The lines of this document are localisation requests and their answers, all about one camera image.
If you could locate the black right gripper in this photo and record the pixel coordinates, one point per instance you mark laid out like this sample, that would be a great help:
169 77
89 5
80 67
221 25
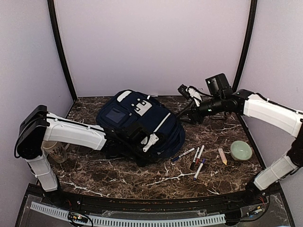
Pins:
194 113

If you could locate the navy blue student backpack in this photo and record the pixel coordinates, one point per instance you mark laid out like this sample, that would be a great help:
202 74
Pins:
129 106

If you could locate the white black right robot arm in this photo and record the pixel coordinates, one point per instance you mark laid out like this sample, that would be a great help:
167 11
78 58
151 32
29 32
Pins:
223 99

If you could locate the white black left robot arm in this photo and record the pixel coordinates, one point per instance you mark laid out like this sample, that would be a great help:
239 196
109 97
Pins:
42 125

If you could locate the white marker red cap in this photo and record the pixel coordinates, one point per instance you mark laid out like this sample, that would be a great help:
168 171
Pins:
199 154

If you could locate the white marker blue cap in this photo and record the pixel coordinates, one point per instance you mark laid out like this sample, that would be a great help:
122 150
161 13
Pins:
183 154

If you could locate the white marker black cap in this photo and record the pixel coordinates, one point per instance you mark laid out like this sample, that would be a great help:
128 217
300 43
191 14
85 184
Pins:
194 159

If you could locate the pale green ceramic bowl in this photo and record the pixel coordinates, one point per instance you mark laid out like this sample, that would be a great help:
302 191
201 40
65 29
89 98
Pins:
240 151

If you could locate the white marker purple cap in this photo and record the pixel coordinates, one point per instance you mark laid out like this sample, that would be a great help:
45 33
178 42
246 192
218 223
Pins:
199 169

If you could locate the cream patterned ceramic mug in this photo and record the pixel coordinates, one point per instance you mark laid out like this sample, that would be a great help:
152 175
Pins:
55 150

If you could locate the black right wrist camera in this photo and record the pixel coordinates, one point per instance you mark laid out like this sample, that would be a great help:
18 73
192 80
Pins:
219 86

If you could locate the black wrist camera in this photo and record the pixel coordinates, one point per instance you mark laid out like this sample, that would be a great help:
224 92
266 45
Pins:
219 86
136 132

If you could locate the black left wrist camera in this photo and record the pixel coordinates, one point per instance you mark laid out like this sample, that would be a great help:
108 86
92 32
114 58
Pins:
136 132

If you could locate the grey slotted cable duct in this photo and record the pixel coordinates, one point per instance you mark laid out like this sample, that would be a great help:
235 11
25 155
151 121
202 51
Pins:
128 219

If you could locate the black right corner post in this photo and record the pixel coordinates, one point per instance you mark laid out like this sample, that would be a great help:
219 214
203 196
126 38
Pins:
246 44

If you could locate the black corner post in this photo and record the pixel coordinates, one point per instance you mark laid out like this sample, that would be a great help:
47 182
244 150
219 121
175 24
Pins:
60 50
246 44

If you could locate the black front mounting rail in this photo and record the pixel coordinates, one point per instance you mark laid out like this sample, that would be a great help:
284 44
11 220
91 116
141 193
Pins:
95 204

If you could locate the black left corner post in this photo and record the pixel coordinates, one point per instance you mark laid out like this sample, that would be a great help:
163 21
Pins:
60 50

